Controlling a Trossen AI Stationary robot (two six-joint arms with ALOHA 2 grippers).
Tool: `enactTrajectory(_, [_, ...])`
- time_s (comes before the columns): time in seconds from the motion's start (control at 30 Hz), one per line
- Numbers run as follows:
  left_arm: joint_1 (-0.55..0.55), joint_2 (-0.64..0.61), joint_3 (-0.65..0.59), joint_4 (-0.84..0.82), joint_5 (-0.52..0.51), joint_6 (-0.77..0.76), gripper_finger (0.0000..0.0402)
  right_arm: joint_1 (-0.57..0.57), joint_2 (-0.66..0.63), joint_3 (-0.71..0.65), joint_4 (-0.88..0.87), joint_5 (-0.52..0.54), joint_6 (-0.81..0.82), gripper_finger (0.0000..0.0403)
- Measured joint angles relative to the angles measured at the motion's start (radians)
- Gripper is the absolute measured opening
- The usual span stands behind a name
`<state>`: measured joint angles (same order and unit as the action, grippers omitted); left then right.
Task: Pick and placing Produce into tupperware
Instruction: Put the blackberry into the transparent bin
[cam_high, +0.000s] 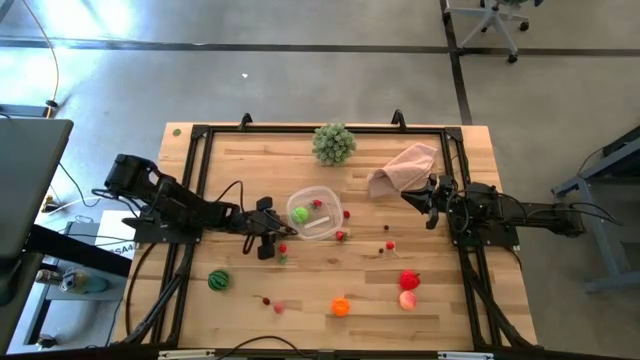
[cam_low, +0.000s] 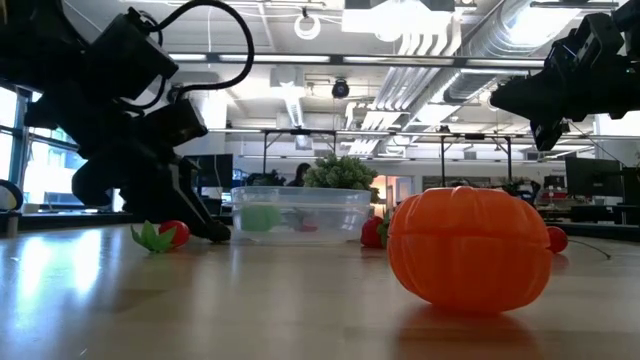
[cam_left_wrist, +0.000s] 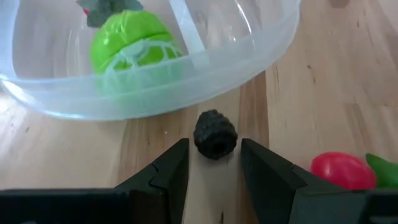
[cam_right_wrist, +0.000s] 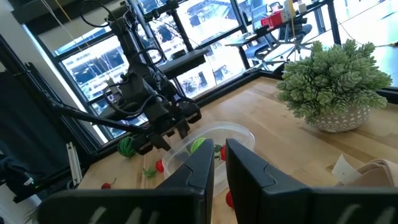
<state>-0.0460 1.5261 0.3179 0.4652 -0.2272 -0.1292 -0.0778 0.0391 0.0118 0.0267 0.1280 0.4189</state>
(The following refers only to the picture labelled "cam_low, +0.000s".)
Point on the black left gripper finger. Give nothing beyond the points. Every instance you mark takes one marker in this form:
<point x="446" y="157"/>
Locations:
<point x="200" y="210"/>
<point x="150" y="210"/>

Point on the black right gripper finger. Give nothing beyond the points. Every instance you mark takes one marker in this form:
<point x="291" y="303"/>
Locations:
<point x="520" y="97"/>
<point x="546" y="134"/>

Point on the red toy tomato green leaf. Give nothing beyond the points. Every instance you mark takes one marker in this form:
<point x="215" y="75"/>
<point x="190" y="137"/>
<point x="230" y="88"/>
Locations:
<point x="175" y="232"/>

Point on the light green toy ball fruit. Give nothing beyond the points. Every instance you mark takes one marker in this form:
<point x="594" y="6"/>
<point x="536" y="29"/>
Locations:
<point x="260" y="218"/>

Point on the small red toy cherry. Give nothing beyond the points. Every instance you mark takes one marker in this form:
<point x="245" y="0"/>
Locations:
<point x="557" y="240"/>

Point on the orange toy pumpkin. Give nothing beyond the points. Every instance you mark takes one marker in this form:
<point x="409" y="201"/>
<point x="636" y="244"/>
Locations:
<point x="470" y="250"/>

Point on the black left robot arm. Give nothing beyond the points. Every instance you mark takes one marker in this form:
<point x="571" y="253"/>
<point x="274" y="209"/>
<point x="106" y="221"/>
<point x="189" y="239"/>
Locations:
<point x="45" y="50"/>

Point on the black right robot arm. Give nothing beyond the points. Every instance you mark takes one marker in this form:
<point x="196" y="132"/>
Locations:
<point x="627" y="90"/>

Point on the clear plastic tupperware container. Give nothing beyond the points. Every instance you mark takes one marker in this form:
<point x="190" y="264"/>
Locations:
<point x="340" y="225"/>

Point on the black computer monitor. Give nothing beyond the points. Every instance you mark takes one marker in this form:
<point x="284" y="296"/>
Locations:
<point x="592" y="177"/>
<point x="215" y="170"/>

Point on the large office window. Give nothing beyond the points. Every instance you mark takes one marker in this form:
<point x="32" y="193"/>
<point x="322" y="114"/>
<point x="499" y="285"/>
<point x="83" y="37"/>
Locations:
<point x="50" y="175"/>

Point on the person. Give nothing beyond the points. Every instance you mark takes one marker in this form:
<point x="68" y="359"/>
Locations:
<point x="301" y="172"/>

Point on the round black white object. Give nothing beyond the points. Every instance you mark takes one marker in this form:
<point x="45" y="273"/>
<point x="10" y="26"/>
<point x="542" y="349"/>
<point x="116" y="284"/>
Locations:
<point x="7" y="197"/>

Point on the green artificial potted plant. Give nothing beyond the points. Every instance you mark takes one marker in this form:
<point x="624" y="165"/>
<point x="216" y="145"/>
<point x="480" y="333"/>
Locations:
<point x="340" y="172"/>

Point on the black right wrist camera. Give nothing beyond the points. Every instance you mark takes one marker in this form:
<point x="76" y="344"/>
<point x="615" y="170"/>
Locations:
<point x="585" y="42"/>

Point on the black metal gantry frame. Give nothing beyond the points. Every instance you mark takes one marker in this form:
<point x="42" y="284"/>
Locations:
<point x="300" y="132"/>
<point x="475" y="136"/>

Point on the silver ceiling air duct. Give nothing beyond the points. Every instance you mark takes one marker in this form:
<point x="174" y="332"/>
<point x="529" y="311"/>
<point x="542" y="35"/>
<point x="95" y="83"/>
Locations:
<point x="480" y="45"/>

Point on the black round ceiling camera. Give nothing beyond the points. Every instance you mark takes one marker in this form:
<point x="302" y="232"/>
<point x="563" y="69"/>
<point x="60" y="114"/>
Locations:
<point x="340" y="89"/>

